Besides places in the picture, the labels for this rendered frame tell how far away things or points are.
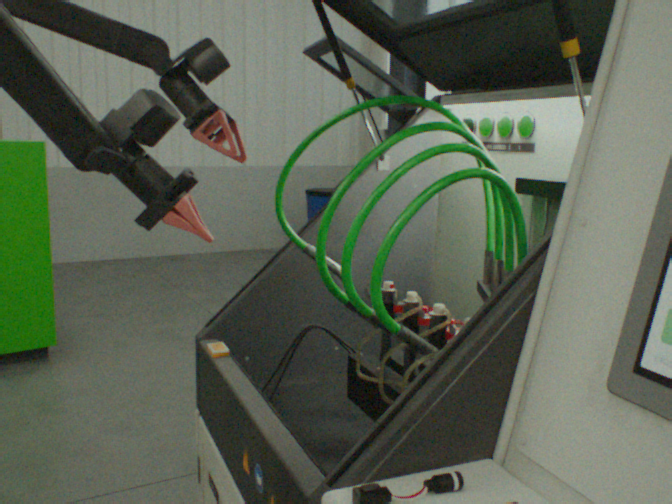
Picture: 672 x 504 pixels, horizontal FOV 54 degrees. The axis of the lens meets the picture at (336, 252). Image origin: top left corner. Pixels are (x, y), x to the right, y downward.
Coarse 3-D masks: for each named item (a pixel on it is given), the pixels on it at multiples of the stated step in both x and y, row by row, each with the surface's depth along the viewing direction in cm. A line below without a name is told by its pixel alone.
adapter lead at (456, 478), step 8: (448, 472) 71; (456, 472) 71; (424, 480) 70; (432, 480) 70; (440, 480) 70; (448, 480) 70; (456, 480) 70; (352, 488) 68; (360, 488) 68; (368, 488) 67; (376, 488) 67; (384, 488) 68; (424, 488) 70; (432, 488) 69; (440, 488) 69; (448, 488) 70; (456, 488) 70; (352, 496) 68; (360, 496) 66; (368, 496) 66; (376, 496) 67; (384, 496) 67; (392, 496) 68; (400, 496) 69; (408, 496) 69
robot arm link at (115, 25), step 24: (0, 0) 105; (24, 0) 106; (48, 0) 107; (48, 24) 108; (72, 24) 109; (96, 24) 110; (120, 24) 111; (96, 48) 113; (120, 48) 112; (168, 48) 114
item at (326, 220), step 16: (416, 128) 98; (432, 128) 99; (448, 128) 100; (464, 128) 101; (384, 144) 96; (480, 144) 102; (368, 160) 95; (352, 176) 95; (336, 192) 95; (496, 192) 105; (336, 208) 95; (496, 208) 106; (320, 224) 95; (496, 224) 107; (320, 240) 95; (496, 240) 107; (320, 256) 95; (496, 256) 108; (320, 272) 96; (496, 272) 108; (336, 288) 97; (496, 288) 108
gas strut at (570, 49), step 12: (552, 0) 75; (564, 0) 75; (564, 12) 75; (564, 24) 76; (564, 36) 76; (564, 48) 77; (576, 48) 77; (576, 60) 78; (576, 72) 78; (576, 84) 79
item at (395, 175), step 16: (448, 144) 91; (464, 144) 92; (416, 160) 89; (480, 160) 94; (400, 176) 89; (384, 192) 88; (368, 208) 88; (352, 224) 88; (512, 224) 97; (352, 240) 88; (512, 240) 98; (512, 256) 98; (352, 288) 89; (352, 304) 90; (368, 320) 91
